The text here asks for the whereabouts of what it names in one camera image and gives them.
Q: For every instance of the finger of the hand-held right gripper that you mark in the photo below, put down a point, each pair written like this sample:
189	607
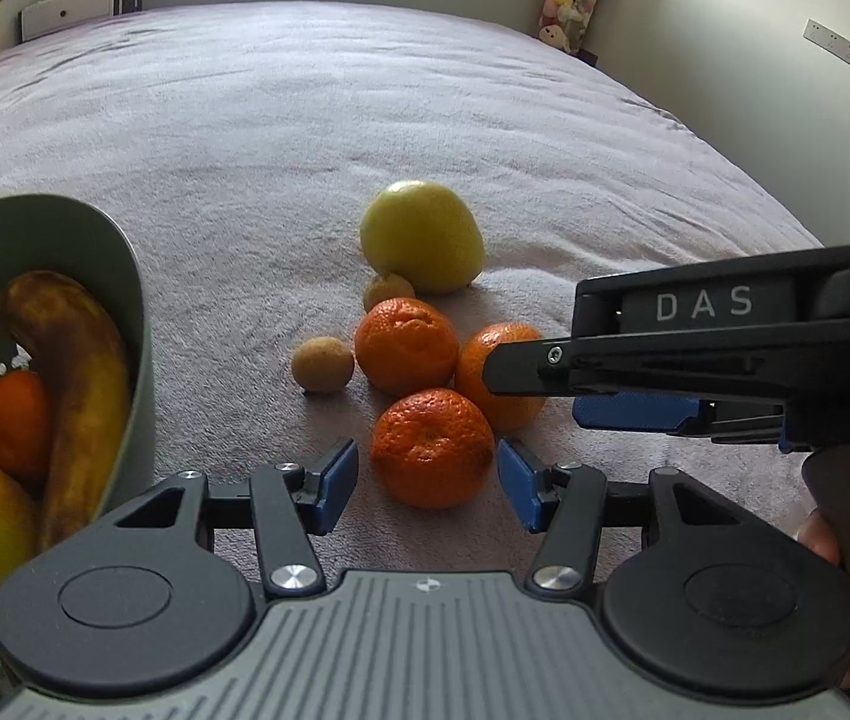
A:
635	411
620	367

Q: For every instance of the white bedside box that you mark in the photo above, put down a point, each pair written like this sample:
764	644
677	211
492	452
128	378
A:
68	11

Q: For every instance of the small black wall fixture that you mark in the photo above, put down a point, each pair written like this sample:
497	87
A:
587	56

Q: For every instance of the overripe brown banana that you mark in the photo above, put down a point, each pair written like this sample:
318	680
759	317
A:
87	390

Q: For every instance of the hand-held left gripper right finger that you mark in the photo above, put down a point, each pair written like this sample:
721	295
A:
518	484

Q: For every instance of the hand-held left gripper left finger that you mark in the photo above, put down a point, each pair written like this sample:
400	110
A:
336	484

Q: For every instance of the orange mandarin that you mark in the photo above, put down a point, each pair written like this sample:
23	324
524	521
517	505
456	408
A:
14	420
432	446
507	411
406	345

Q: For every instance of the large yellow apple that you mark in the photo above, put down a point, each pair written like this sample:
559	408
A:
421	236

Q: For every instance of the small brown longan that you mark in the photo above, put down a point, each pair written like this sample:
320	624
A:
323	364
389	292

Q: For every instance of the green colander bowl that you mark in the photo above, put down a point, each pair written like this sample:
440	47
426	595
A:
95	240

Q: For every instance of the purple bed blanket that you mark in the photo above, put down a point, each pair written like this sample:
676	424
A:
320	127

